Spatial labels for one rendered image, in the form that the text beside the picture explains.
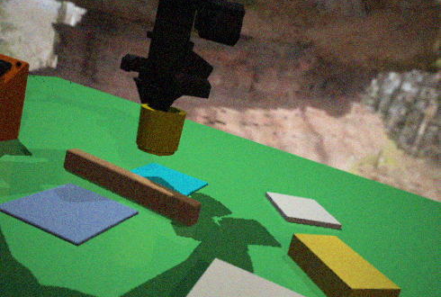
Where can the brown wooden beam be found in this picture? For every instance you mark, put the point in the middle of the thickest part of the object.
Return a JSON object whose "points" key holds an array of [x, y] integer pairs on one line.
{"points": [[138, 188]]}

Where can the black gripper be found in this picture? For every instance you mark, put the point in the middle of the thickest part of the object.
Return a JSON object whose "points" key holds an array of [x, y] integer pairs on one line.
{"points": [[162, 78]]}

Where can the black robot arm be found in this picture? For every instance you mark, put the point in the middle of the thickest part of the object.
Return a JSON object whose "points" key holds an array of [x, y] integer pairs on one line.
{"points": [[215, 20]]}

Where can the yellow cup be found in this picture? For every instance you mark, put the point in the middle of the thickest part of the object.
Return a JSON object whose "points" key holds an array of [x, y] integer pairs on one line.
{"points": [[159, 132]]}

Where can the yellow rectangular block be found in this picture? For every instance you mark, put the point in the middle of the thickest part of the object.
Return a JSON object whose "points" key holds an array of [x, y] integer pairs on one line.
{"points": [[337, 269]]}

